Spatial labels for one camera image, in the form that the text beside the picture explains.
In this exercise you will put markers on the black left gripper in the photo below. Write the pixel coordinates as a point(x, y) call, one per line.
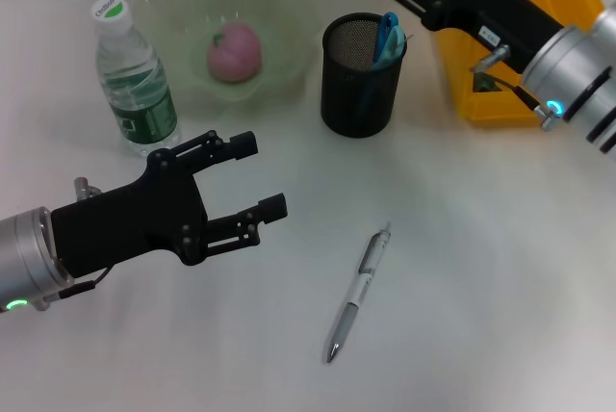
point(130, 224)

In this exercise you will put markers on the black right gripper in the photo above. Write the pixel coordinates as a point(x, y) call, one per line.
point(486, 3)

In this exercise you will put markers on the blue plastic scissors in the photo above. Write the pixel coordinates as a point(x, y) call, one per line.
point(385, 34)

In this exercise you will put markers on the green plastic wrapper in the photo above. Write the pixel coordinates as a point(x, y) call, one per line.
point(483, 84)

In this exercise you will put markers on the pink toy peach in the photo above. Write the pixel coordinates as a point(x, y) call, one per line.
point(236, 53)

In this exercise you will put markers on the clear green-label water bottle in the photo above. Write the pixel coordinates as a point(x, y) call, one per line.
point(139, 109)

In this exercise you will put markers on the silver ballpoint pen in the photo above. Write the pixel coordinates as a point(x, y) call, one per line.
point(346, 316)

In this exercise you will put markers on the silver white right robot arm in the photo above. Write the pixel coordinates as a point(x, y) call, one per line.
point(577, 60)

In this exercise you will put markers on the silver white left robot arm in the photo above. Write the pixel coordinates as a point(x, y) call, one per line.
point(24, 253)

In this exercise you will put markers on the black mesh pen holder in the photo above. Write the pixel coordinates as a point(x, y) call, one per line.
point(356, 109)

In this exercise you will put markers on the translucent green fruit plate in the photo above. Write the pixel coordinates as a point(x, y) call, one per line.
point(289, 46)

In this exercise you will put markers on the yellow plastic bin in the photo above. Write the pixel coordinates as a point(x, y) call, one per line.
point(462, 75)

